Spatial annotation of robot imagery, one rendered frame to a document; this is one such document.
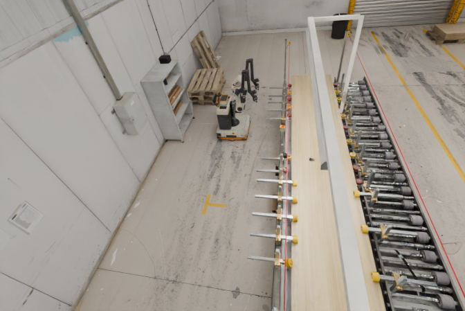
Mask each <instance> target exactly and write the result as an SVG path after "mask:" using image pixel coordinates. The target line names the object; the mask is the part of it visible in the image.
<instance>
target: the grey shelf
mask: <svg viewBox="0 0 465 311"><path fill-rule="evenodd" d="M168 74H169V76H168V77H167V75H168ZM166 77H167V79H166V80H167V85H165V84H164V82H163V81H164V79H165V78H166ZM140 83H141V85H142V88H143V90H144V92H145V95H146V97H147V99H148V102H149V105H150V107H151V108H152V111H153V113H154V116H155V118H156V121H157V123H158V126H159V128H160V130H161V133H162V135H163V138H164V139H165V142H167V140H166V139H169V140H181V142H182V143H183V142H184V140H183V135H184V133H185V131H186V130H187V128H188V125H189V124H190V121H191V120H192V117H193V118H195V117H194V113H193V111H192V106H191V103H190V99H189V96H188V92H187V89H186V86H185V82H184V79H183V74H182V72H181V68H180V65H179V61H178V60H172V61H171V62H170V63H169V64H160V62H159V61H158V62H157V63H156V64H155V65H154V66H153V67H152V69H151V70H150V71H149V72H148V73H147V75H146V76H145V77H144V78H143V79H142V80H141V81H140ZM177 85H178V86H180V87H182V88H183V90H182V91H181V93H180V94H179V96H178V97H177V99H176V100H175V101H174V103H173V105H172V106H171V104H170V100H169V98H168V96H167V95H168V94H169V92H170V91H171V89H172V87H176V86H177ZM180 100H182V101H183V103H182V104H181V106H180V108H179V110H178V112H177V114H176V116H175V115H174V112H173V109H174V108H175V106H176V104H177V103H179V101H180Z"/></svg>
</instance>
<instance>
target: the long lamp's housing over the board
mask: <svg viewBox="0 0 465 311"><path fill-rule="evenodd" d="M306 36H307V48H308V54H309V67H310V74H311V86H312V92H313V104H314V111H315V117H316V129H317V136H318V148H319V155H320V167H321V168H320V169H321V170H328V167H327V157H326V152H325V142H324V136H323V131H322V121H321V116H320V107H319V101H318V92H317V86H316V77H315V71H314V65H313V56H312V50H311V41H310V36H309V27H308V28H307V29H306Z"/></svg>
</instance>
